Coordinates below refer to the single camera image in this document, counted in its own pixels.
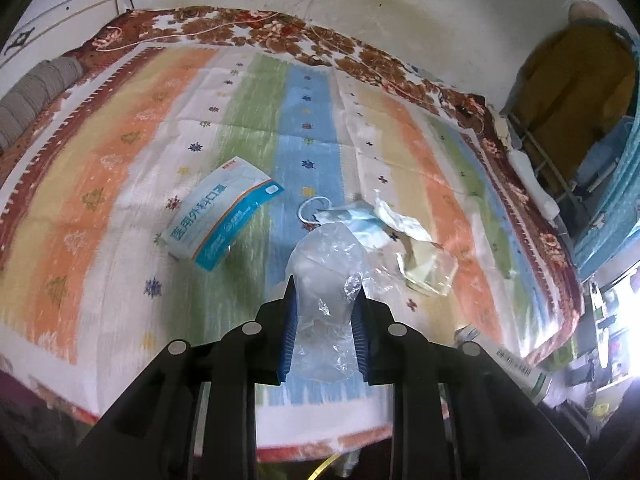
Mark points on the blue surgical face mask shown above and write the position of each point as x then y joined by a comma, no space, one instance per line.
358,217

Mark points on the metal bed rail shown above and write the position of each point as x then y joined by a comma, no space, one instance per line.
532,145

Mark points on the green white medicine box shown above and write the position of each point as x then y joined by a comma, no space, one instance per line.
532,380

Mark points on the brown floral blanket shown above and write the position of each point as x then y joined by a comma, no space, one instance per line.
350,55

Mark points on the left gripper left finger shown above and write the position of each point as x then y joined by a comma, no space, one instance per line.
278,319

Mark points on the grey ribbed pillow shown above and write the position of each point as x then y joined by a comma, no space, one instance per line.
33,93

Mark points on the clear plastic bag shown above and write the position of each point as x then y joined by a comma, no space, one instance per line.
328,267

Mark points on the striped colourful bed sheet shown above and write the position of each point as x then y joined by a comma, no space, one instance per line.
250,185

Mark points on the blue white mask package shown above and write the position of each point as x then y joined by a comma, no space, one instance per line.
209,219

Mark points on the yellowish plastic wrapper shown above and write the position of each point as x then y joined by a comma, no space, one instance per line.
428,268

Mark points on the white headboard panel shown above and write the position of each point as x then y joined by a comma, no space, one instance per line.
58,30

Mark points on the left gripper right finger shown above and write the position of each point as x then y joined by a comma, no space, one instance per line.
375,357

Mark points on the white pillow at bedside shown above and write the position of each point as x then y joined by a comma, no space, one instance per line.
522,166

